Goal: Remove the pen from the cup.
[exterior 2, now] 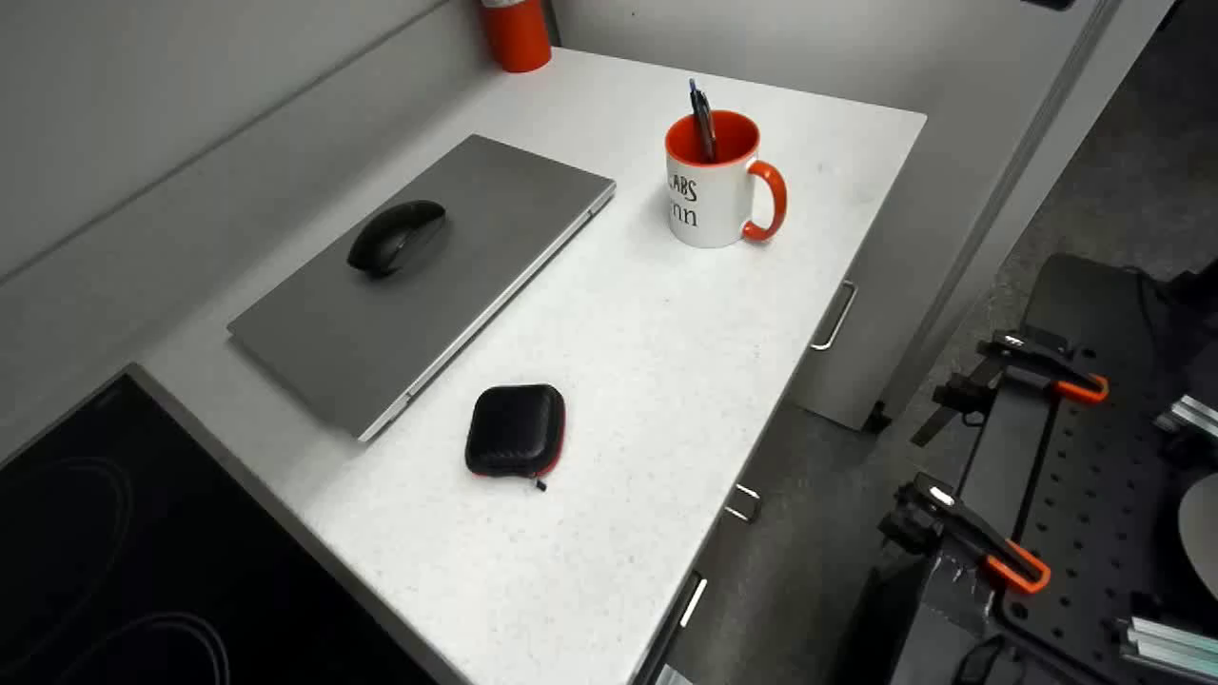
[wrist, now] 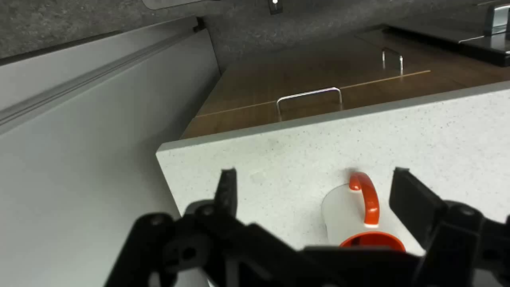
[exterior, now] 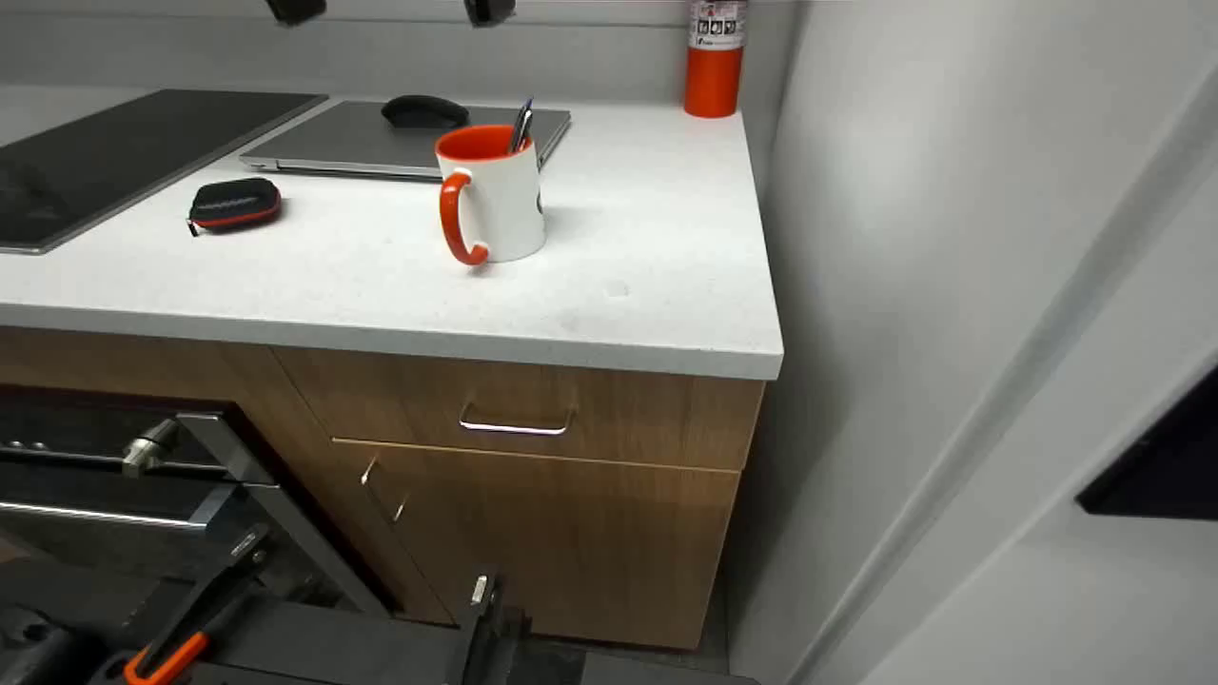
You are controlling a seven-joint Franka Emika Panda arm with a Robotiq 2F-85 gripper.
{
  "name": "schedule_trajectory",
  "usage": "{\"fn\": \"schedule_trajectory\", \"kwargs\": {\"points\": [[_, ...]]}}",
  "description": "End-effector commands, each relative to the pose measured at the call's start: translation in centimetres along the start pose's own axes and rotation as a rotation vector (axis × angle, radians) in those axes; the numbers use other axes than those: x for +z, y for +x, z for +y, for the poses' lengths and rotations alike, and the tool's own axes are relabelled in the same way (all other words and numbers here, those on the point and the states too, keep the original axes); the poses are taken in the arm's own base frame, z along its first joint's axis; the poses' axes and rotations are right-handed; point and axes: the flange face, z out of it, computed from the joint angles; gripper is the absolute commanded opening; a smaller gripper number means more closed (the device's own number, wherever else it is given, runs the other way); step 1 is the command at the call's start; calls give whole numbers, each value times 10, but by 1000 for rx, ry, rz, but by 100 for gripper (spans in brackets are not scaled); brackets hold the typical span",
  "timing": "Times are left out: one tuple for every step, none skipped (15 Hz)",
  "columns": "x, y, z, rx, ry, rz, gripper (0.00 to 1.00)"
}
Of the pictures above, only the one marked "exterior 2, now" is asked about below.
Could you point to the black induction cooktop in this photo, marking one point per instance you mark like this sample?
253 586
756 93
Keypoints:
136 558

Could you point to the white and orange mug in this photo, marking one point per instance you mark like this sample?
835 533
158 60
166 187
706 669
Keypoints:
730 194

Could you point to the orange cylindrical container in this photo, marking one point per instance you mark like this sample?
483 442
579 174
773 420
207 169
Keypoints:
514 33

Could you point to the lower black orange clamp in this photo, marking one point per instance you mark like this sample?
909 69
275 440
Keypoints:
932 511

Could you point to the black orange clamp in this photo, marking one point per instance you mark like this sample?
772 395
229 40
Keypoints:
932 511
1044 362

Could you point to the upper black orange clamp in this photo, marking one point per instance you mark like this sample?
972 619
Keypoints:
1044 362

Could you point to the black computer mouse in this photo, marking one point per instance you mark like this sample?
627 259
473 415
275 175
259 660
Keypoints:
389 239

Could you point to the silver cabinet handle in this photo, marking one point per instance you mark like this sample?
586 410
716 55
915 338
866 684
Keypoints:
835 316

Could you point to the black perforated mounting board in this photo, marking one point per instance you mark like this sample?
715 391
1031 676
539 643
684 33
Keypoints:
1111 497

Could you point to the black zippered earphone case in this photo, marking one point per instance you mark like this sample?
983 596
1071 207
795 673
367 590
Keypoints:
514 433

